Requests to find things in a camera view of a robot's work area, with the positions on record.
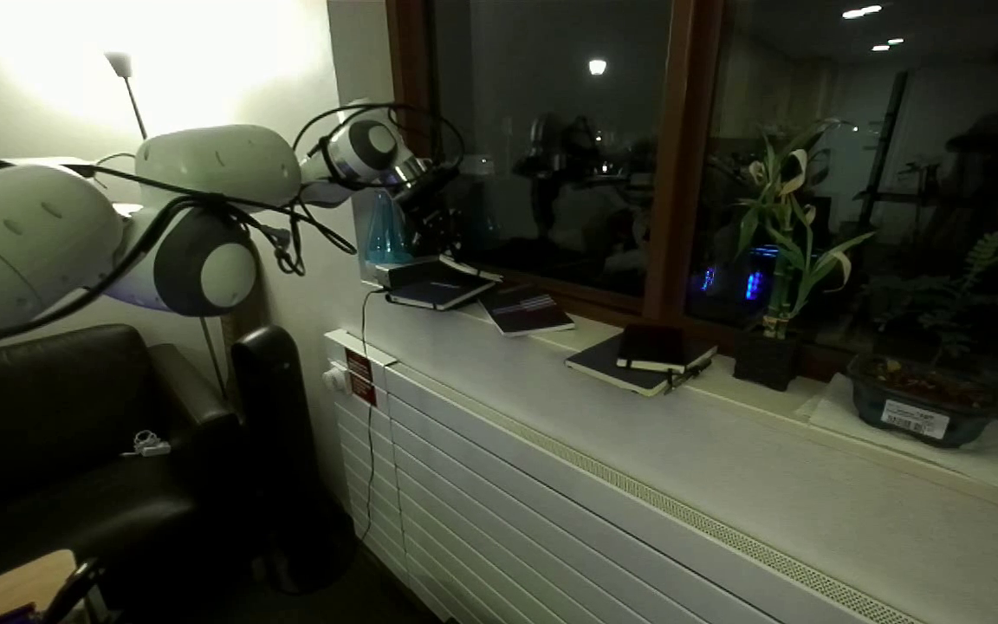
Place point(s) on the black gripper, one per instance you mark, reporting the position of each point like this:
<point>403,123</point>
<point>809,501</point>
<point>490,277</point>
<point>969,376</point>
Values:
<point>436,214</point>

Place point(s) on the thin black book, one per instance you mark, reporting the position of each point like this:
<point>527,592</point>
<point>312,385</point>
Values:
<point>527,313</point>

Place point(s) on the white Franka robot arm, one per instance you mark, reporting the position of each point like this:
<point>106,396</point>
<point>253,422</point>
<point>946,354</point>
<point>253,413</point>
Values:
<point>35,243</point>

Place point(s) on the black book with cover print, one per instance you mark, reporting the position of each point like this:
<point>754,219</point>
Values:
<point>439,287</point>

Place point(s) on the red warning label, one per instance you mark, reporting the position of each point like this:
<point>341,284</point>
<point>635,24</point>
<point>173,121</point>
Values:
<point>361,376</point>

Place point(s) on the stack of black books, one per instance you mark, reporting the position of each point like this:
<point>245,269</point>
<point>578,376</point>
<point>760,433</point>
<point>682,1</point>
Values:
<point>638,362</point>

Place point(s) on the white slatted radiator cover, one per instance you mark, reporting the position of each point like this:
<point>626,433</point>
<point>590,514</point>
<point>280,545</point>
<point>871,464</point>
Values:
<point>501,508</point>

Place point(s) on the thin floor lamp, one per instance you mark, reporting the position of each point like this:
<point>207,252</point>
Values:
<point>130,93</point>

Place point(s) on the potted bamboo plant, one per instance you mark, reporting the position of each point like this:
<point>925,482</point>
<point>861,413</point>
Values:
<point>796,254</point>

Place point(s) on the small white object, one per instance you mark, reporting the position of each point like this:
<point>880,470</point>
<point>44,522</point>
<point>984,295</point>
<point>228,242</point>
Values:
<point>146,447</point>

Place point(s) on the black leather armchair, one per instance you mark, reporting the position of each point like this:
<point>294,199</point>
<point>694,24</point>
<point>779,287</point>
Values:
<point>69,464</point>

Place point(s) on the bonsai plant in labelled pot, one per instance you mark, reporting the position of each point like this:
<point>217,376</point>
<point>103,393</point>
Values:
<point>925,359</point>

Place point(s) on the light wooden table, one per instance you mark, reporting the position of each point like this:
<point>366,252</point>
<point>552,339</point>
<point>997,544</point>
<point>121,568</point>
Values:
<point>0,592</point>

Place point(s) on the rectangular planter pot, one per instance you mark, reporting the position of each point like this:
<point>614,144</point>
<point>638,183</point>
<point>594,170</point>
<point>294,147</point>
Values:
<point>984,457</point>

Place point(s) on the brown wooden window post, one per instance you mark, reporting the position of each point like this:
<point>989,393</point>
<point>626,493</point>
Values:
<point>685,161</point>

